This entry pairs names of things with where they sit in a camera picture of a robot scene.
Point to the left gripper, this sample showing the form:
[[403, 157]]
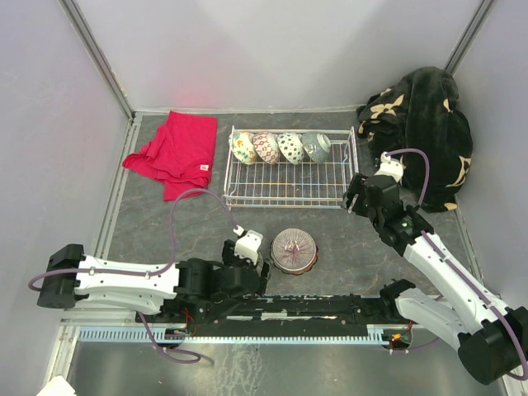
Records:
[[228, 255]]

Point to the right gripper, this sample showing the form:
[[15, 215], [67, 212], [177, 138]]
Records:
[[356, 186]]

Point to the grey hexagon pattern bowl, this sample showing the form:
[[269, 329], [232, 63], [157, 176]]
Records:
[[317, 146]]

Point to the red rimmed bowl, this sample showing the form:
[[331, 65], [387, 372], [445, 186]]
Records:
[[291, 147]]

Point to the white wire dish rack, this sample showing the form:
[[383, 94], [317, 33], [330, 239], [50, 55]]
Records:
[[286, 185]]

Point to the blue triangle pattern bowl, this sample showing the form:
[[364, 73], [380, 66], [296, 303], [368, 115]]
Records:
[[266, 147]]

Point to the floral orange green bowl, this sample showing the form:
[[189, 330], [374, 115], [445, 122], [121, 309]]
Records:
[[242, 147]]

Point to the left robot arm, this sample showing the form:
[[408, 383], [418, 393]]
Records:
[[72, 276]]

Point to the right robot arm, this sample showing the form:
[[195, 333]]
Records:
[[490, 338]]

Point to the purple striped bowl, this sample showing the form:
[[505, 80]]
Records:
[[297, 237]]

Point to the black floral blanket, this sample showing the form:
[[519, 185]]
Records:
[[421, 112]]

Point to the red folded t-shirt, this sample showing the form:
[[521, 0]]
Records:
[[180, 156]]

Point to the white paper corner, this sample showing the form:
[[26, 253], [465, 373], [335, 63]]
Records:
[[57, 386]]

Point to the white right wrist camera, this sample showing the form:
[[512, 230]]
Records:
[[390, 167]]

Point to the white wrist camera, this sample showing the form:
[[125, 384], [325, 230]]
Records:
[[248, 244], [390, 167]]

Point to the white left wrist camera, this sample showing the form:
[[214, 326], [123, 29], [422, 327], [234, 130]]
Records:
[[248, 244]]

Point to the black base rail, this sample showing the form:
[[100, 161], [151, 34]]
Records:
[[280, 316]]

